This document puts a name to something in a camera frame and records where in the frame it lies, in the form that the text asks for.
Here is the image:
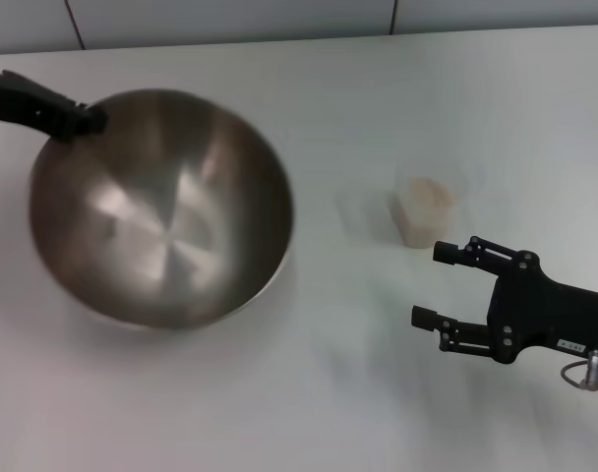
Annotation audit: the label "grey cable with metal connector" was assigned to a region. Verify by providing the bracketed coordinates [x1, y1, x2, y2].
[562, 347, 598, 393]

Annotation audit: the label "stainless steel mixing bowl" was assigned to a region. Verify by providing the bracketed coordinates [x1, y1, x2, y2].
[28, 88, 295, 331]

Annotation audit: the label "white rice grains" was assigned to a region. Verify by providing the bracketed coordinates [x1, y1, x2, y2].
[391, 175, 455, 249]

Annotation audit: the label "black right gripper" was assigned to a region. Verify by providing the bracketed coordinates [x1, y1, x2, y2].
[410, 235, 598, 370]

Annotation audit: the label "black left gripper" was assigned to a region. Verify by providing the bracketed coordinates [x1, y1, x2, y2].
[0, 71, 108, 144]

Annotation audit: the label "clear plastic cup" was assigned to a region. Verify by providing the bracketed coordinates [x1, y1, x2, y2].
[389, 166, 477, 250]

